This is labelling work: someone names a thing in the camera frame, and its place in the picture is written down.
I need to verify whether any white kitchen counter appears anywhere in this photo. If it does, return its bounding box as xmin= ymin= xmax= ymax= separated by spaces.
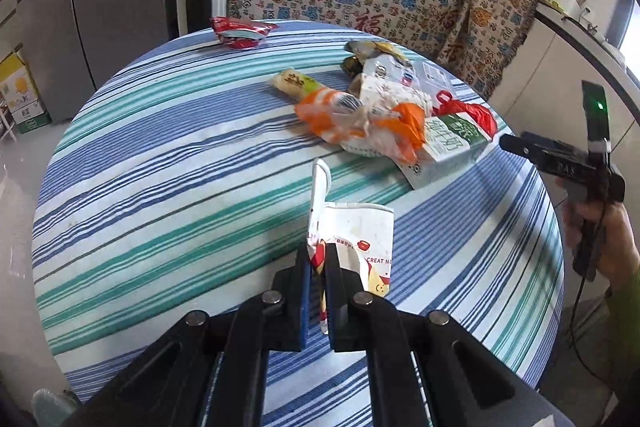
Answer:
xmin=490 ymin=2 xmax=640 ymax=158

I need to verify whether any dark gold foil wrapper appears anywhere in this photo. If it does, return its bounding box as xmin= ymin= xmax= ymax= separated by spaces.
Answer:
xmin=341 ymin=40 xmax=413 ymax=78

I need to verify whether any white snack wrapper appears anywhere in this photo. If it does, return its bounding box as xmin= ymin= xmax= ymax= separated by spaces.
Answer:
xmin=306 ymin=158 xmax=396 ymax=335

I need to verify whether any grey refrigerator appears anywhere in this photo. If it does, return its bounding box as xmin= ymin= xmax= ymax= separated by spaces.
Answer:
xmin=10 ymin=0 xmax=181 ymax=122

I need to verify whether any green and white stick wrapper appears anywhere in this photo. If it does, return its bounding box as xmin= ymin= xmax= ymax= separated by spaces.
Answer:
xmin=271 ymin=68 xmax=333 ymax=104

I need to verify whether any person's right forearm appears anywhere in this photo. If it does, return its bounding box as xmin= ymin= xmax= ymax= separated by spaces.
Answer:
xmin=602 ymin=267 xmax=640 ymax=427

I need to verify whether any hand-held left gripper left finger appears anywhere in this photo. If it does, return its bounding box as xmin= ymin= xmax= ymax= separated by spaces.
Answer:
xmin=65 ymin=248 xmax=313 ymax=427

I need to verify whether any green and white milk carton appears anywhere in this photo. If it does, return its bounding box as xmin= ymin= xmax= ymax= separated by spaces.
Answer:
xmin=400 ymin=109 xmax=493 ymax=192

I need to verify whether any red snack wrapper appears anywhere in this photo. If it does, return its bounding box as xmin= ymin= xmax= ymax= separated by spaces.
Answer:
xmin=210 ymin=17 xmax=278 ymax=51

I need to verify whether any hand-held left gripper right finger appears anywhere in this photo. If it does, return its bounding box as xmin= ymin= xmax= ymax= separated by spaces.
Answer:
xmin=324 ymin=245 xmax=576 ymax=427

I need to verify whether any person's right hand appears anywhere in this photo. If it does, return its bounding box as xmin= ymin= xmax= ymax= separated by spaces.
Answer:
xmin=562 ymin=199 xmax=640 ymax=282

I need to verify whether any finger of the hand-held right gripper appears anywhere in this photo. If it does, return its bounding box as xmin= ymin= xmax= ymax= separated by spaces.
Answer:
xmin=499 ymin=133 xmax=562 ymax=178

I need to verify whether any red plastic bag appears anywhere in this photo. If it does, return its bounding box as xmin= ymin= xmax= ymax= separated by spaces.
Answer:
xmin=432 ymin=90 xmax=499 ymax=138

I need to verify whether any clear plastic box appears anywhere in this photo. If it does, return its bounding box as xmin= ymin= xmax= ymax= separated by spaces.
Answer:
xmin=362 ymin=56 xmax=453 ymax=100

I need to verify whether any yellow and green cardboard box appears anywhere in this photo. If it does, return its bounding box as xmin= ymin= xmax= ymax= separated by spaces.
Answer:
xmin=0 ymin=49 xmax=53 ymax=135

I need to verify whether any orange plastic bag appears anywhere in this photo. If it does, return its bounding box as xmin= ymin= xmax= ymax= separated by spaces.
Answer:
xmin=294 ymin=88 xmax=426 ymax=165

